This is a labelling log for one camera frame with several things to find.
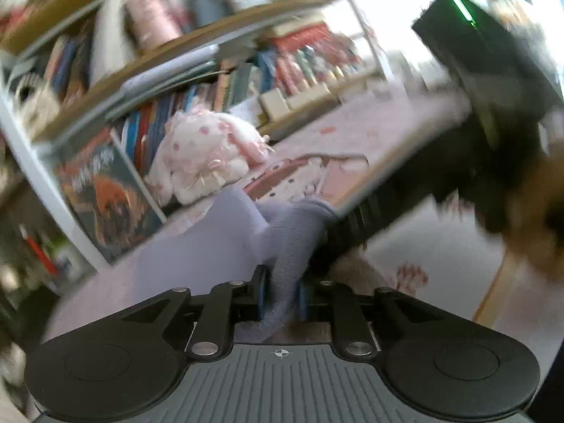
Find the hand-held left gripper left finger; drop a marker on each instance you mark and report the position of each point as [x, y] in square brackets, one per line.
[263, 293]

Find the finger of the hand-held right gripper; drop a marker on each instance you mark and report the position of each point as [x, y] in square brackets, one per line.
[396, 198]

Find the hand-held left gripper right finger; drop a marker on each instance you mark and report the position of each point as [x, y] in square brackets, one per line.
[302, 302]

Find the purple sweater with orange print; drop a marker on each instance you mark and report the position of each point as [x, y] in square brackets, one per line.
[185, 255]

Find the pink checked rainbow bed sheet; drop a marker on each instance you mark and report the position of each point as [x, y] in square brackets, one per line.
[348, 119]

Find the pink and white plush bunny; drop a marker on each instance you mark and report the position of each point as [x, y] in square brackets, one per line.
[207, 154]

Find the row of colourful books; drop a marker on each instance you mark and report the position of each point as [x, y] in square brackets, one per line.
[291, 66]

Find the dark illustrated book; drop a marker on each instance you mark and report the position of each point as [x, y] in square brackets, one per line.
[110, 202]

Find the red pen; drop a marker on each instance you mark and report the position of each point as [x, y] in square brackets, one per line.
[39, 251]

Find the wooden bookshelf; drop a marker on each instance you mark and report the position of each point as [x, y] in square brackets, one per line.
[185, 35]

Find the pink patterned tin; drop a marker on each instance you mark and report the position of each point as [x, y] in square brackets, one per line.
[152, 17]

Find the white shelf post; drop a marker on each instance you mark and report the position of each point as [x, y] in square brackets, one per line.
[48, 172]

